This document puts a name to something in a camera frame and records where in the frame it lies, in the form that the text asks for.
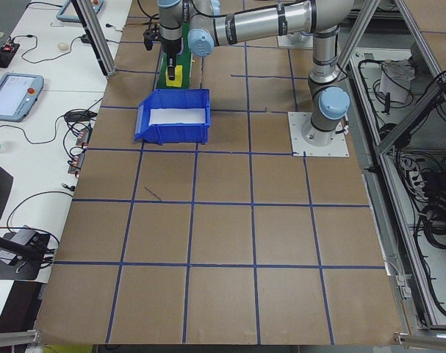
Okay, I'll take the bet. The yellow block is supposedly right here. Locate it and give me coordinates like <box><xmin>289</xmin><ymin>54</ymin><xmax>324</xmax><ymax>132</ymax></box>
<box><xmin>165</xmin><ymin>65</ymin><xmax>184</xmax><ymax>88</ymax></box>

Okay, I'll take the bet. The green conveyor belt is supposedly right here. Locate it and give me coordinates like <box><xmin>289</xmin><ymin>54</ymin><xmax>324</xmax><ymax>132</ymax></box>
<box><xmin>156</xmin><ymin>21</ymin><xmax>196</xmax><ymax>90</ymax></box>

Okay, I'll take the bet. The blue plastic bin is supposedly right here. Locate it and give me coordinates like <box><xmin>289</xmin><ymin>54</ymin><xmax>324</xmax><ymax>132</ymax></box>
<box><xmin>133</xmin><ymin>88</ymin><xmax>212</xmax><ymax>145</ymax></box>

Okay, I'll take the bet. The light blue teach pendant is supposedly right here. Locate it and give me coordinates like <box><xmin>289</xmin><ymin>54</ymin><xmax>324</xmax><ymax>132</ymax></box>
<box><xmin>0</xmin><ymin>72</ymin><xmax>46</xmax><ymax>123</ymax></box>
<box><xmin>56</xmin><ymin>0</ymin><xmax>107</xmax><ymax>24</ymax></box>

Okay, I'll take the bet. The small circuit board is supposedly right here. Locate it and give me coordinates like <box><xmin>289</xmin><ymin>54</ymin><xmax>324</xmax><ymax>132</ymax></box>
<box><xmin>76</xmin><ymin>126</ymin><xmax>94</xmax><ymax>149</ymax></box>
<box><xmin>67</xmin><ymin>151</ymin><xmax>87</xmax><ymax>177</ymax></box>

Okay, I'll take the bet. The black electronics board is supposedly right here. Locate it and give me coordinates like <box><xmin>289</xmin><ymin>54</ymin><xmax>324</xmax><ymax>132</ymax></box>
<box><xmin>0</xmin><ymin>41</ymin><xmax>21</xmax><ymax>69</ymax></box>

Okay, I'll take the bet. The white crumpled bag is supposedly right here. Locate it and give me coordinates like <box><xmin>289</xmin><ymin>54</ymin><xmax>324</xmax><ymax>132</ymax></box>
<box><xmin>378</xmin><ymin>60</ymin><xmax>417</xmax><ymax>104</ymax></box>

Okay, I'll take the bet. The black stand pole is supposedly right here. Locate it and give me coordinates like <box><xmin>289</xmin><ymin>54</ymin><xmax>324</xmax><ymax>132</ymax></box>
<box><xmin>0</xmin><ymin>230</ymin><xmax>47</xmax><ymax>260</ymax></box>

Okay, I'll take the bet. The white power strip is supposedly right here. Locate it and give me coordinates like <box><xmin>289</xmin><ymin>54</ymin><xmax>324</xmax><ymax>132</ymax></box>
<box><xmin>398</xmin><ymin>157</ymin><xmax>428</xmax><ymax>194</ymax></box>

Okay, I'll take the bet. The black power brick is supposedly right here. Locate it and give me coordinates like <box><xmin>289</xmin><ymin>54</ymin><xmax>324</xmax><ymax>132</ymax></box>
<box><xmin>422</xmin><ymin>170</ymin><xmax>446</xmax><ymax>202</ymax></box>

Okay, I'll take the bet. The aluminium profile bar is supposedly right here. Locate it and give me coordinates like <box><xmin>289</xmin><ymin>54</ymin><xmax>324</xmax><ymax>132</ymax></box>
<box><xmin>0</xmin><ymin>329</ymin><xmax>43</xmax><ymax>347</ymax></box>
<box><xmin>393</xmin><ymin>330</ymin><xmax>446</xmax><ymax>349</ymax></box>

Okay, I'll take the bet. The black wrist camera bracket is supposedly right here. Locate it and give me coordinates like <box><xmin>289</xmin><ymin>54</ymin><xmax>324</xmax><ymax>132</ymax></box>
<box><xmin>143</xmin><ymin>24</ymin><xmax>160</xmax><ymax>51</ymax></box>

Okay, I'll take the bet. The aluminium profile post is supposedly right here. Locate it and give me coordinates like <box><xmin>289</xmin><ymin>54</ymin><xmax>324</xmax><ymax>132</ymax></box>
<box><xmin>71</xmin><ymin>0</ymin><xmax>117</xmax><ymax>77</ymax></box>

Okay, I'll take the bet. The white square base plate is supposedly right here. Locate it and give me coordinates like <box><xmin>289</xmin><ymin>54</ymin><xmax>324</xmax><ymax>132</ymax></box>
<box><xmin>276</xmin><ymin>35</ymin><xmax>314</xmax><ymax>49</ymax></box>
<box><xmin>287</xmin><ymin>111</ymin><xmax>350</xmax><ymax>158</ymax></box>

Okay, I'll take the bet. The metal bar frame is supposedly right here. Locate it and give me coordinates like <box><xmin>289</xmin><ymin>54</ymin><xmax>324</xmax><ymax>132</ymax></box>
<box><xmin>338</xmin><ymin>0</ymin><xmax>446</xmax><ymax>332</ymax></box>

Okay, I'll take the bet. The black camera stand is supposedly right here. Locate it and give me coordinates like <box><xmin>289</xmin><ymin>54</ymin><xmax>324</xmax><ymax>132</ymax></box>
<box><xmin>0</xmin><ymin>228</ymin><xmax>51</xmax><ymax>282</ymax></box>

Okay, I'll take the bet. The black cable coil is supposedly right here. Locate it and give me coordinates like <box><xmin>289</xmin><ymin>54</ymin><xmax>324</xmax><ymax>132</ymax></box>
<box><xmin>411</xmin><ymin>201</ymin><xmax>446</xmax><ymax>253</ymax></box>

